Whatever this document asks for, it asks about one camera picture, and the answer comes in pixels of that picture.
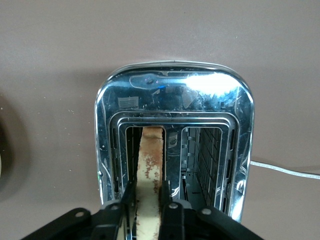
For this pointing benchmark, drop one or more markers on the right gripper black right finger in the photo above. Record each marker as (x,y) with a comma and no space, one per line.
(172,220)

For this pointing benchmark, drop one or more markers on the brown toast slice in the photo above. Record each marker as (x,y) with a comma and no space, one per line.
(148,180)

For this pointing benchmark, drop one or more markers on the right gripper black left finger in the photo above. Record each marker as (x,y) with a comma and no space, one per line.
(112,220)

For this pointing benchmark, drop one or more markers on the chrome and cream toaster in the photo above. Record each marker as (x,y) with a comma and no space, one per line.
(175,100)

